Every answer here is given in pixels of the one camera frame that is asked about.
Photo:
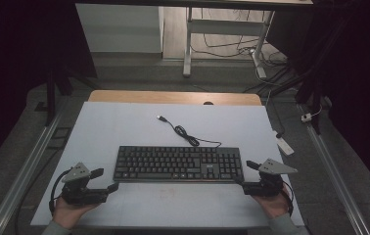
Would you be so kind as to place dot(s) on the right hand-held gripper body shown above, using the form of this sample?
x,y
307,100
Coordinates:
x,y
269,187

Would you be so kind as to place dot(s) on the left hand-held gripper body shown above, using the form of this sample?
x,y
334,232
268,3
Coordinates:
x,y
80,196

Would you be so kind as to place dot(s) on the black keyboard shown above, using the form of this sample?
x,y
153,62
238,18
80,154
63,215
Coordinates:
x,y
173,163

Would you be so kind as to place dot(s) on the person's right hand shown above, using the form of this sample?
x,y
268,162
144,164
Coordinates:
x,y
276,205

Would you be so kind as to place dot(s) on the person's left hand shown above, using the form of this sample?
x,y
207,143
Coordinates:
x,y
67,213

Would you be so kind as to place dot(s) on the white power strip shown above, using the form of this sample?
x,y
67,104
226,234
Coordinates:
x,y
286,147

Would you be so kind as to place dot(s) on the black floor plate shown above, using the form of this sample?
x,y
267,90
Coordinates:
x,y
61,132

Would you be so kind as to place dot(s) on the white table mat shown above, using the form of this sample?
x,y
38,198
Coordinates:
x,y
124,124

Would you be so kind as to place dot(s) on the small white adapter box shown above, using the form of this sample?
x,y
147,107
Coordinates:
x,y
306,117

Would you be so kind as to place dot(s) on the black metal stand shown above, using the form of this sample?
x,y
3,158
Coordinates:
x,y
51,98
316,98

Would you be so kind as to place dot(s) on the dark curtain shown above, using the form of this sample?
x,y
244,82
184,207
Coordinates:
x,y
359,81
16,65

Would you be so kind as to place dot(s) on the white cabinet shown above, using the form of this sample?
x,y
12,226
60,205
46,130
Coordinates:
x,y
121,29

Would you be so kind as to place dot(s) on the aluminium floor rail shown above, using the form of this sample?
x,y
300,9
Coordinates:
x,y
336,176
26,176

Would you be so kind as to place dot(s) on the white desk frame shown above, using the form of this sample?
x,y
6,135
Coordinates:
x,y
187,49

